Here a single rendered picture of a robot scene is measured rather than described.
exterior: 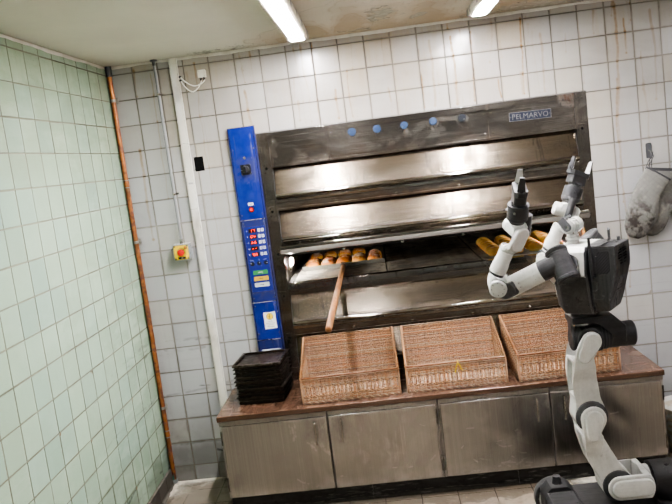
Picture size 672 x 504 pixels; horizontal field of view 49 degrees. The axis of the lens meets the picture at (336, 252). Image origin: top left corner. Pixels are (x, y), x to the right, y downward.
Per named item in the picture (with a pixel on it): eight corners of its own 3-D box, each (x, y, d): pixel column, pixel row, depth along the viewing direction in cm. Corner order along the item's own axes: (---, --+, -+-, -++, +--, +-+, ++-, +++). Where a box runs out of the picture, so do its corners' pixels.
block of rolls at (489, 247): (474, 244, 518) (474, 237, 517) (543, 236, 515) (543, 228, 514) (488, 257, 458) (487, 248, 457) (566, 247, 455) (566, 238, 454)
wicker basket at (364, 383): (307, 379, 456) (301, 336, 453) (398, 369, 454) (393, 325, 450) (301, 406, 408) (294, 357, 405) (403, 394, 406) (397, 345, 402)
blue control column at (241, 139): (303, 380, 656) (270, 136, 629) (321, 378, 655) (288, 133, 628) (276, 473, 465) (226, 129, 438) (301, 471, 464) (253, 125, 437)
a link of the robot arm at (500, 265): (500, 244, 323) (483, 282, 330) (497, 250, 313) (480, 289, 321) (523, 253, 321) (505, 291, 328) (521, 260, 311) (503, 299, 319)
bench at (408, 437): (247, 474, 469) (234, 386, 461) (635, 434, 454) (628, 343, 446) (230, 518, 413) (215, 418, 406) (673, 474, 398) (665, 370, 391)
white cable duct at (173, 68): (224, 431, 466) (168, 58, 437) (232, 430, 465) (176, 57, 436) (224, 432, 464) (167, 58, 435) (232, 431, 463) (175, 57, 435)
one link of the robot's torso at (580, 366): (598, 420, 347) (597, 322, 341) (610, 434, 329) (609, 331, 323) (565, 421, 347) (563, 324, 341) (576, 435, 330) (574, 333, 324)
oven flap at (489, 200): (282, 242, 447) (279, 210, 451) (582, 205, 436) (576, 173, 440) (281, 240, 443) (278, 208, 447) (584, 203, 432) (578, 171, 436)
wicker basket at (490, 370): (403, 368, 453) (398, 324, 450) (496, 358, 449) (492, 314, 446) (406, 394, 405) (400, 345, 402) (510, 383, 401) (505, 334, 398)
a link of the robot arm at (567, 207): (577, 197, 362) (570, 219, 363) (556, 191, 362) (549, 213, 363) (584, 197, 351) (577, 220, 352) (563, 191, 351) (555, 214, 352)
